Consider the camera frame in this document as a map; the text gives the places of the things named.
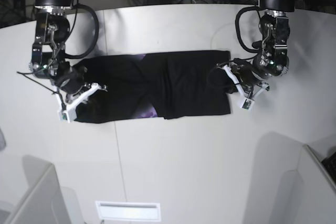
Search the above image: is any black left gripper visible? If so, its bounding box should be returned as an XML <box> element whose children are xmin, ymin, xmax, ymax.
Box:
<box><xmin>230</xmin><ymin>58</ymin><xmax>264</xmax><ymax>88</ymax></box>

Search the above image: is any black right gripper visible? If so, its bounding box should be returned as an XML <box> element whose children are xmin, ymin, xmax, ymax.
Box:
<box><xmin>52</xmin><ymin>62</ymin><xmax>87</xmax><ymax>95</ymax></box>

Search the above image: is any black T-shirt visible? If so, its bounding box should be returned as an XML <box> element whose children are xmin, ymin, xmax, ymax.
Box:
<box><xmin>76</xmin><ymin>50</ymin><xmax>231</xmax><ymax>124</ymax></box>

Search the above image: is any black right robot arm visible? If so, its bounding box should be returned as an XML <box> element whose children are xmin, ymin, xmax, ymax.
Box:
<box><xmin>29</xmin><ymin>0</ymin><xmax>94</xmax><ymax>94</ymax></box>

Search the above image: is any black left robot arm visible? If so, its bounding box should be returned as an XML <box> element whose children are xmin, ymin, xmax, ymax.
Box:
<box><xmin>233</xmin><ymin>0</ymin><xmax>295</xmax><ymax>86</ymax></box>

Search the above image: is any black keyboard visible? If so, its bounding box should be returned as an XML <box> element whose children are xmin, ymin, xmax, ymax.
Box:
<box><xmin>322</xmin><ymin>153</ymin><xmax>336</xmax><ymax>182</ymax></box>

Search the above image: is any white right table divider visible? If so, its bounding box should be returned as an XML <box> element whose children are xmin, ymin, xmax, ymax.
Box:
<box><xmin>295</xmin><ymin>145</ymin><xmax>335</xmax><ymax>223</ymax></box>

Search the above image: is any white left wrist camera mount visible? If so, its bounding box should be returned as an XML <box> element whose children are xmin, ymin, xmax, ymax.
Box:
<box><xmin>222</xmin><ymin>65</ymin><xmax>270</xmax><ymax>111</ymax></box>

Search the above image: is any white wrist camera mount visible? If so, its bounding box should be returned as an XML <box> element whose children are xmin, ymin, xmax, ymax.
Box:
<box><xmin>222</xmin><ymin>65</ymin><xmax>270</xmax><ymax>111</ymax></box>
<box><xmin>55</xmin><ymin>82</ymin><xmax>107</xmax><ymax>123</ymax></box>

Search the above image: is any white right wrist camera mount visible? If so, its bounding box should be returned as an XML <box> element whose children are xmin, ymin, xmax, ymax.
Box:
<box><xmin>55</xmin><ymin>82</ymin><xmax>107</xmax><ymax>123</ymax></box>

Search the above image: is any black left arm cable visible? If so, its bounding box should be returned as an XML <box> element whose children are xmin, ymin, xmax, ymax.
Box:
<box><xmin>234</xmin><ymin>6</ymin><xmax>263</xmax><ymax>55</ymax></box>

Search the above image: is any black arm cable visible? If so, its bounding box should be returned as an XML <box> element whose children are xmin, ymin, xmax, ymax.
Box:
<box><xmin>62</xmin><ymin>3</ymin><xmax>100</xmax><ymax>60</ymax></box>
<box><xmin>234</xmin><ymin>6</ymin><xmax>263</xmax><ymax>55</ymax></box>

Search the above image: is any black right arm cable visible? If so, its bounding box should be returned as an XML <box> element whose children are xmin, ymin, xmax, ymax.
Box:
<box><xmin>62</xmin><ymin>3</ymin><xmax>100</xmax><ymax>60</ymax></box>

